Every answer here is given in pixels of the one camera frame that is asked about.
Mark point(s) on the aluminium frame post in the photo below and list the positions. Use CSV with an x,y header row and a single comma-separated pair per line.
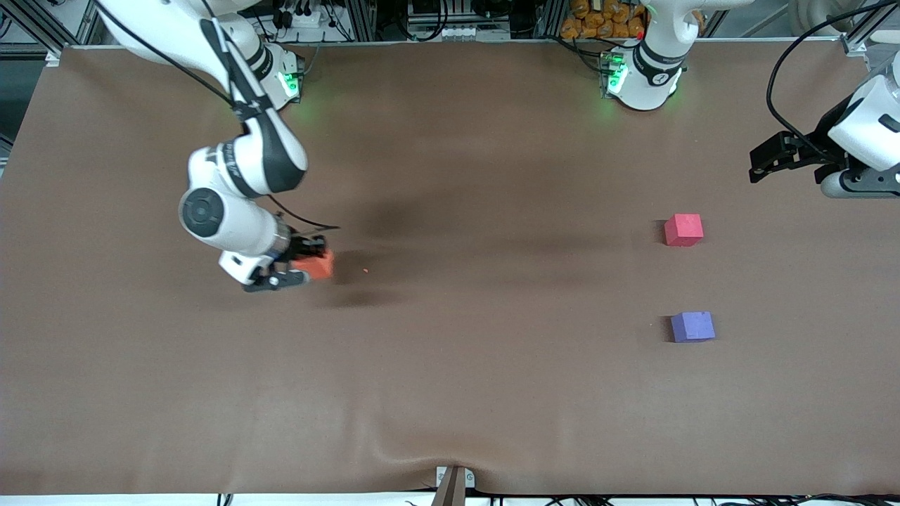
x,y
872,39
42,24

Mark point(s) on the white connector strip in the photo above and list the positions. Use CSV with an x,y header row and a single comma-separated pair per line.
x,y
460,32

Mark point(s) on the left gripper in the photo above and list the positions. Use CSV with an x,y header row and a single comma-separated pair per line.
x,y
817,149

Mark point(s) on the brown table cover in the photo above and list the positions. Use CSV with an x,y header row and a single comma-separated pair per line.
x,y
450,176

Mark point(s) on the grey table clamp bracket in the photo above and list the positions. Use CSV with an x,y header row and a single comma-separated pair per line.
x,y
455,485

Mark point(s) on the red foam block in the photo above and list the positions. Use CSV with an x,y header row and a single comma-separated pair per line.
x,y
683,230

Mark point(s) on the white power strip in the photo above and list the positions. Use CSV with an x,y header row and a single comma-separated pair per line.
x,y
304,17

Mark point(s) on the purple foam block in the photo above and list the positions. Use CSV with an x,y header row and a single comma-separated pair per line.
x,y
692,327

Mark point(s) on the orange foam block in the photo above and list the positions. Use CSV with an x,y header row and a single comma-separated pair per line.
x,y
320,267

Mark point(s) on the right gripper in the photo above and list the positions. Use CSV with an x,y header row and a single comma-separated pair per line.
x,y
304,247

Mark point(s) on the bag of orange packets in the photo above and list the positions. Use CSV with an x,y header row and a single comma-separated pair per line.
x,y
601,20

